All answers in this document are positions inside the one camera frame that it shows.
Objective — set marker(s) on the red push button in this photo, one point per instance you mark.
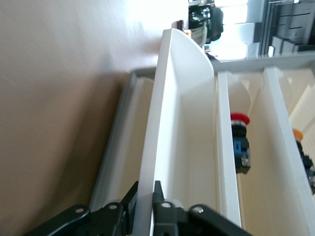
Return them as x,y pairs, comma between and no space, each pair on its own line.
240,147

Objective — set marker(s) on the person in dark clothing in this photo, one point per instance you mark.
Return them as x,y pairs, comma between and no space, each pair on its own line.
216,22

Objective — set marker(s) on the white bin with orange button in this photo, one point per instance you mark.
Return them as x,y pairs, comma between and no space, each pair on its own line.
278,110

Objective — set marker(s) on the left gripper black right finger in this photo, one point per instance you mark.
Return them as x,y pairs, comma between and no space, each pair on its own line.
177,223

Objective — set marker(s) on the dark grey background shelving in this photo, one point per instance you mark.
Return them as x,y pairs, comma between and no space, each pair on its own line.
290,24

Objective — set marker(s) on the orange push button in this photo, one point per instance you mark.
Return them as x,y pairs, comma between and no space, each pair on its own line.
304,152

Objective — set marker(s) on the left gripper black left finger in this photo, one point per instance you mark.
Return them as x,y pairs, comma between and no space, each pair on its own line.
98,221

